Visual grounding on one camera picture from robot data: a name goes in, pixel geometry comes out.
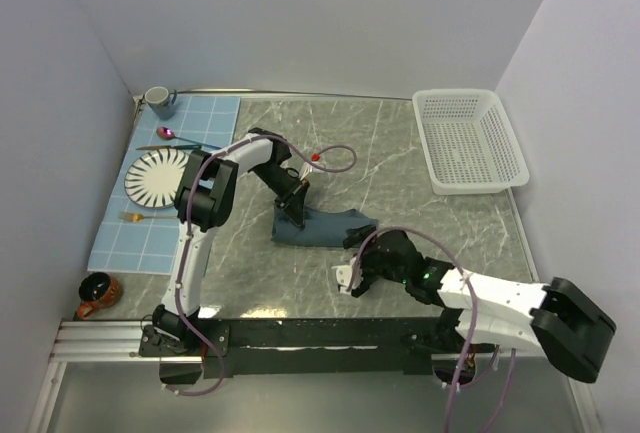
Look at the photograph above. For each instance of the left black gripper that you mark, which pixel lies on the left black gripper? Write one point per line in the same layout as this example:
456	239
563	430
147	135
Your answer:
293	202

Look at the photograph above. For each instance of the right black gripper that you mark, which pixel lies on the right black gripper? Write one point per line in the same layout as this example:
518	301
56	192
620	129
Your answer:
367	278

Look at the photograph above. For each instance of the blue-grey t-shirt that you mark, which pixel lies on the blue-grey t-shirt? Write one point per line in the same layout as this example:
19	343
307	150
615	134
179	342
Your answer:
322	229

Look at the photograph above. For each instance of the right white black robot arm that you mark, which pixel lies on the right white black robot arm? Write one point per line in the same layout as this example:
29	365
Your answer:
557	320

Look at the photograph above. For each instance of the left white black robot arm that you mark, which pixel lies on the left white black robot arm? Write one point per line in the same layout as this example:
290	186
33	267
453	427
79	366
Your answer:
204	202

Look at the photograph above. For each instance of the white perforated plastic basket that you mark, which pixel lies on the white perforated plastic basket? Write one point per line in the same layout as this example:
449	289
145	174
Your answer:
469	144

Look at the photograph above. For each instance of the white blue striped plate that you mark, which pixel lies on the white blue striped plate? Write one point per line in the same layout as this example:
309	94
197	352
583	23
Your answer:
152	179

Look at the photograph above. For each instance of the iridescent purple spoon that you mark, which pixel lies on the iridescent purple spoon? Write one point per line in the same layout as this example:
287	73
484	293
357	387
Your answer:
168	134

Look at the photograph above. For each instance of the blue checked placemat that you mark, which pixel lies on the blue checked placemat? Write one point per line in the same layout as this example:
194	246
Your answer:
149	247

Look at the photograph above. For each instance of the gold fork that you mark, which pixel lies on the gold fork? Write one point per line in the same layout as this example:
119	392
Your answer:
134	217

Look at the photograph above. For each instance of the grey mug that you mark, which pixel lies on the grey mug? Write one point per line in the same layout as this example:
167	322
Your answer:
161	101

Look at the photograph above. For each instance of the brown orange ceramic mug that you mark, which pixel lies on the brown orange ceramic mug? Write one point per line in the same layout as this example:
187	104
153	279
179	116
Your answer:
98	291

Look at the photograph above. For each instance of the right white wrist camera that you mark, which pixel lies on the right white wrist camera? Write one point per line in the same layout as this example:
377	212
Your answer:
349	282

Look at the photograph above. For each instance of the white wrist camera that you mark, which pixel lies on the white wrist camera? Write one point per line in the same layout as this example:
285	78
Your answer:
349	282
305	170

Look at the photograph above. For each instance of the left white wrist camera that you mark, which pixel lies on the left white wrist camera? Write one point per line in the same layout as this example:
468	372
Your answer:
305	170

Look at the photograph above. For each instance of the aluminium frame rail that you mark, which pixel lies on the aluminium frame rail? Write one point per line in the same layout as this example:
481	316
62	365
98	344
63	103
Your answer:
86	341

